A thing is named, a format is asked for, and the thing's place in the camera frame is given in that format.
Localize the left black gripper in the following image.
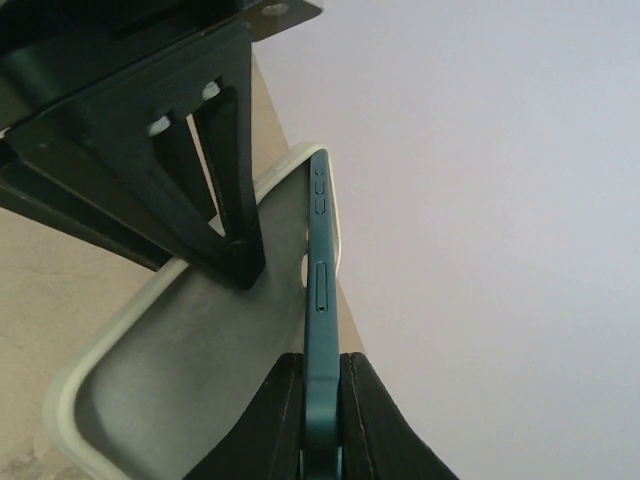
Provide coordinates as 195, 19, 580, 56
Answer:
1, 1, 265, 289

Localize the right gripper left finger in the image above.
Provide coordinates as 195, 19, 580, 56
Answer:
189, 353, 304, 480

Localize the blue phone black screen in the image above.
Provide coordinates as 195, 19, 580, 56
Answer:
301, 150, 342, 479

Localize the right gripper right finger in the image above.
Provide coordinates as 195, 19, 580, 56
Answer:
340, 352, 456, 480

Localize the white phone case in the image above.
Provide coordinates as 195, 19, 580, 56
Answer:
43, 142, 328, 479

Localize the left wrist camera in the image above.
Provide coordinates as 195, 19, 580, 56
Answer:
239, 0, 324, 42

